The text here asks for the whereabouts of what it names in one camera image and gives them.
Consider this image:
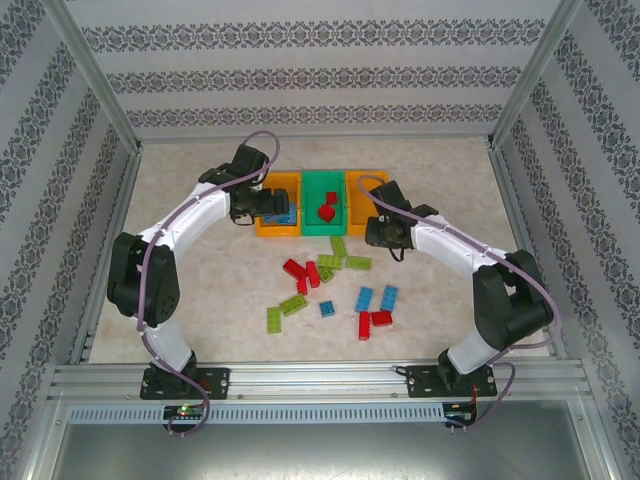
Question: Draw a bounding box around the orange plastic bin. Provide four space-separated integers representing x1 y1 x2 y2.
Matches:
344 170 391 236
254 171 304 238

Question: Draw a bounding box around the green plastic bin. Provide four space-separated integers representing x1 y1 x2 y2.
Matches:
299 169 349 238

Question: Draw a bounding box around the grey sheet metal panel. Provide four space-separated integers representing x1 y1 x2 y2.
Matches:
29 399 616 480

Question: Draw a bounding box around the aluminium table edge rail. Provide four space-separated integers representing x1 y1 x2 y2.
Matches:
139 132 494 145
487 142 570 360
68 147 146 365

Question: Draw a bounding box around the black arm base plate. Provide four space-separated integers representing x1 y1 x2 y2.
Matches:
403 364 499 400
139 367 231 401

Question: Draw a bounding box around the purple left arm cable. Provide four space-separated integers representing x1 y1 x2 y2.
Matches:
137 130 280 439

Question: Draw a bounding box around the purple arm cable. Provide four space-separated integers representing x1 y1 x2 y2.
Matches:
357 174 560 436
137 130 280 439

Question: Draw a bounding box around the long aluminium mounting rail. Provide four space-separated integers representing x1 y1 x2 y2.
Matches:
47 360 596 404

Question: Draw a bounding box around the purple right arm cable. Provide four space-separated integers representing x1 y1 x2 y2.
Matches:
357 174 560 436

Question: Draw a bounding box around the slotted grey cable duct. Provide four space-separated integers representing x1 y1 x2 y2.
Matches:
67 403 446 425

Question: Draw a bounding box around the aluminium frame post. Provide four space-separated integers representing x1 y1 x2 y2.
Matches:
485 0 585 151
39 0 145 154

